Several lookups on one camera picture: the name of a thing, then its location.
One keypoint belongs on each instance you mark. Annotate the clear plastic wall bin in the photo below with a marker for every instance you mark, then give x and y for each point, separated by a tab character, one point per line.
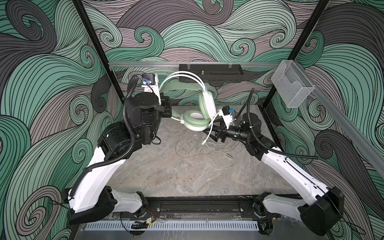
292	83

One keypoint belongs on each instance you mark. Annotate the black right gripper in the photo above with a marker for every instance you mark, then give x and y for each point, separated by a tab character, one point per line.
223	132

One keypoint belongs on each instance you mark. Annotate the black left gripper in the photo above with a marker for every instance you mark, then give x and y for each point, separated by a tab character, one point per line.
167	113

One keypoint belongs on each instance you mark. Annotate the mint green headphones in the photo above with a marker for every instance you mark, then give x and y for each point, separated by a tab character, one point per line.
193	91

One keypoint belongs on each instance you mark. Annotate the black frame post left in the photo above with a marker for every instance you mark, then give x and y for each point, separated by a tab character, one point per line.
95	41

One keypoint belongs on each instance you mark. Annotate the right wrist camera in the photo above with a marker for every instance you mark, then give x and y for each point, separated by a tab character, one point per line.
227	115

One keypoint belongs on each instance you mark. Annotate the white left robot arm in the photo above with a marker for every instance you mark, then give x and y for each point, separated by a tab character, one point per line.
90	198

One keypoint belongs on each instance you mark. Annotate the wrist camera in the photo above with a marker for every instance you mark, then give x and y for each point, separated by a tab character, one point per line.
227	115
149	80

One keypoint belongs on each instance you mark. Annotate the black frame post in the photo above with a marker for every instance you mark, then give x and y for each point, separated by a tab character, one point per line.
312	21
95	41

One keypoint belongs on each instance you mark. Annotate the white slotted cable duct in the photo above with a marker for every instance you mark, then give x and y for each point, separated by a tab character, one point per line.
207	225

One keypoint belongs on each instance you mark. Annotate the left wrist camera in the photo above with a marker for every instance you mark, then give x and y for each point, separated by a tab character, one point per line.
149	80

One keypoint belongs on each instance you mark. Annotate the aluminium wall rail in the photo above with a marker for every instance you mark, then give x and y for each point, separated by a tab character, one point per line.
152	64

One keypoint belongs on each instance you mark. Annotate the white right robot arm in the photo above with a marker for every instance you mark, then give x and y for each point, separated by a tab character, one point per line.
319	207

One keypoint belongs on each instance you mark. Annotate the black frame post right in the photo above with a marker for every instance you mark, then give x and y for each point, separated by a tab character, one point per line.
312	21

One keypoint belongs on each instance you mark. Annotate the black perforated wall tray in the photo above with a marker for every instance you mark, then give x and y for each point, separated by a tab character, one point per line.
215	73

